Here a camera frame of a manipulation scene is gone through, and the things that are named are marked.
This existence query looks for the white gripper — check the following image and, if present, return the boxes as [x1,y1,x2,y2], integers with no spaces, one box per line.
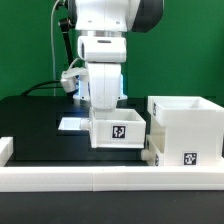
[87,63,121,110]

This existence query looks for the white drawer tray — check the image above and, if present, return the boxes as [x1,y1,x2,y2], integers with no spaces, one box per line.
[80,109,146,149]
[141,135,165,166]

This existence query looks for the white front drawer tray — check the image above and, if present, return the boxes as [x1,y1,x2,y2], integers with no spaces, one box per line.
[141,135,165,166]

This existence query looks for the white drawer housing box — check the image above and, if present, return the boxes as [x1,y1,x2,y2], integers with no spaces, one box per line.
[148,96,224,167]

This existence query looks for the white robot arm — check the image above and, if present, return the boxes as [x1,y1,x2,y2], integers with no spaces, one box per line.
[66,0,164,111]

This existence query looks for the marker tag sheet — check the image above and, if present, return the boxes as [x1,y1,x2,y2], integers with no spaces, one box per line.
[58,117,90,131]

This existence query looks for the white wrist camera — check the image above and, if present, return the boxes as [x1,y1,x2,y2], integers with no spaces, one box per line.
[77,36,126,63]

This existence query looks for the black cables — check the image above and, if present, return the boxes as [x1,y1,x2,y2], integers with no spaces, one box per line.
[20,79,68,98]

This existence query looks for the grey thin cable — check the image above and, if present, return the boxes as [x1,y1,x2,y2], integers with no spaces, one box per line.
[50,0,64,97]

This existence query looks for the white fence frame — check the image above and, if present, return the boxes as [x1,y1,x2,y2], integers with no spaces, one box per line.
[0,137,224,192]

